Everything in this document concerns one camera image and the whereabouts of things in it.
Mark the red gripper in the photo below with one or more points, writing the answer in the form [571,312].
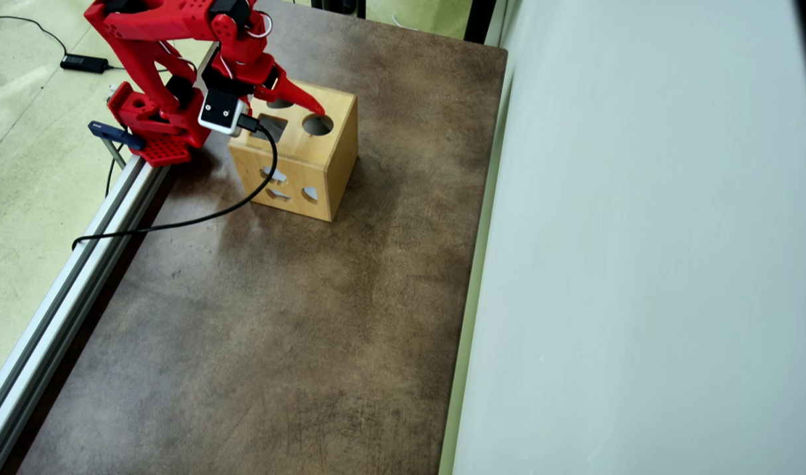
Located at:
[285,88]

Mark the red robot arm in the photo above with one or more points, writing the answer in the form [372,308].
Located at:
[152,23]

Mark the wooden shape sorter box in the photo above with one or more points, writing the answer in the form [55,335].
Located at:
[290,171]

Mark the black stand foot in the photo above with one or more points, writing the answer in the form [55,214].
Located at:
[340,6]

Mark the blue clamp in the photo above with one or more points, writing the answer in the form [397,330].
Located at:
[115,134]

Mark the black power adapter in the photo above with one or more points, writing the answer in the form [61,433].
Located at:
[84,63]

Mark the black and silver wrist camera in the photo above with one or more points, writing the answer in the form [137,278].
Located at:
[221,112]

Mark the black vertical post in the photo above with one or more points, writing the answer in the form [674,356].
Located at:
[480,20]

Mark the aluminium profile rail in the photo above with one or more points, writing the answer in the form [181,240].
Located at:
[59,316]

